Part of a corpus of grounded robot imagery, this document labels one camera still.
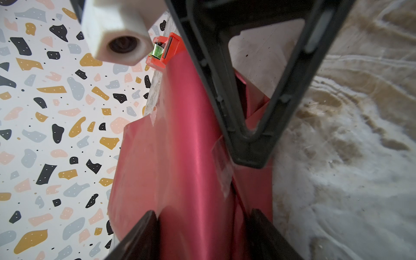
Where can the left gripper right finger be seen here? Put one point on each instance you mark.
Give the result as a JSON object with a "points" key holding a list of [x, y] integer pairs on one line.
{"points": [[266, 242]]}

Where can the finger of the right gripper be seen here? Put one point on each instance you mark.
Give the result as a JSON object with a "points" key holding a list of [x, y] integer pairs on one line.
{"points": [[256, 59]]}

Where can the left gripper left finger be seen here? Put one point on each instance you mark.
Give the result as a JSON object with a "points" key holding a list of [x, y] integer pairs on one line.
{"points": [[142, 242]]}

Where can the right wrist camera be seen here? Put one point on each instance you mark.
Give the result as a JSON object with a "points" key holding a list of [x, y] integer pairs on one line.
{"points": [[116, 31]]}

